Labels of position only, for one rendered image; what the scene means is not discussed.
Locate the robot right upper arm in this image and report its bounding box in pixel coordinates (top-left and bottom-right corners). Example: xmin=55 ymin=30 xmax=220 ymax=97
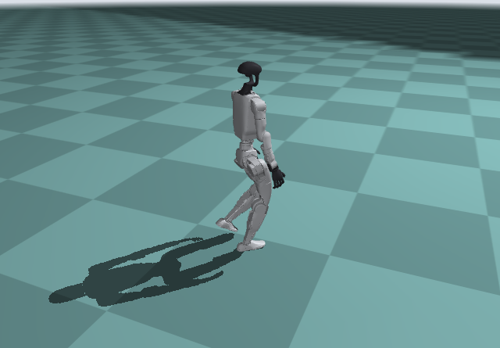
xmin=251 ymin=98 xmax=268 ymax=142

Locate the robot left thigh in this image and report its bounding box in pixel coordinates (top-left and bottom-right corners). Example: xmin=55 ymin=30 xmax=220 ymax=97
xmin=234 ymin=158 xmax=259 ymax=198

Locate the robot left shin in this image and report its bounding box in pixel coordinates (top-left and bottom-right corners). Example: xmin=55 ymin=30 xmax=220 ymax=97
xmin=224 ymin=186 xmax=256 ymax=223

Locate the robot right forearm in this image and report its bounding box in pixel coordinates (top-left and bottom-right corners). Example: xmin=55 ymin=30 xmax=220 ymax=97
xmin=260 ymin=132 xmax=277 ymax=169

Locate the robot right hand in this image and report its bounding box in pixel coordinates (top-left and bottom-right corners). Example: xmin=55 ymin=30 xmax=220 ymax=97
xmin=267 ymin=164 xmax=285 ymax=188

